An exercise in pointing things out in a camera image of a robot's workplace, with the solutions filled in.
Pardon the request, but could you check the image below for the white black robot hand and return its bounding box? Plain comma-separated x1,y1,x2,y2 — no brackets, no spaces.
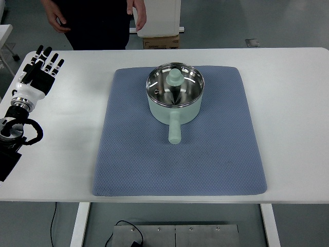
11,45,65,103

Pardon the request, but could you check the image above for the person's left hand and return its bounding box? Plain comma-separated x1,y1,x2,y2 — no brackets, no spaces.
126,0,148,32

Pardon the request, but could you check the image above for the person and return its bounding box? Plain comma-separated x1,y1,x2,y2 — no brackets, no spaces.
40,0,148,51

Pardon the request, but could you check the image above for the person's right hand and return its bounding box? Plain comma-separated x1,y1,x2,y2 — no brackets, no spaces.
43,0,71,33

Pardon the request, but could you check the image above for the black cable with adapter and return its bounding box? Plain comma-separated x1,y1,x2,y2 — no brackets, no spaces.
103,220,145,247

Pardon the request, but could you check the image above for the white table leg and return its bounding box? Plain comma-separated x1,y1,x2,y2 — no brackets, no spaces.
259,203,282,247
69,202,92,247

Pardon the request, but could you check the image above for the thin black cable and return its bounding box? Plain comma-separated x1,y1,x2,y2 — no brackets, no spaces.
49,202,58,247

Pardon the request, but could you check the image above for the blue quilted mat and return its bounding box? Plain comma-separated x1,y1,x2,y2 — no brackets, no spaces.
92,66,268,198

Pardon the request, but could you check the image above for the glass lid with green knob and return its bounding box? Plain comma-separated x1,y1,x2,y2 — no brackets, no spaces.
146,62,206,107

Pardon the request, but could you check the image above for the grey metal plate with screws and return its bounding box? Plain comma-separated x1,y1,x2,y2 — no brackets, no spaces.
113,224,240,247

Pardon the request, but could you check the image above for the white cabinet with base bar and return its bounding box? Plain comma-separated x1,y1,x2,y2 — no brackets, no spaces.
129,0,186,38

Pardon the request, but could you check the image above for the green pot with handle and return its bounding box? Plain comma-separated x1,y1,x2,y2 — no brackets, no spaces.
146,62,206,145

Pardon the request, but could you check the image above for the brown cardboard box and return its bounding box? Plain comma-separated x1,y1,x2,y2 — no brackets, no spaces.
142,34,181,50

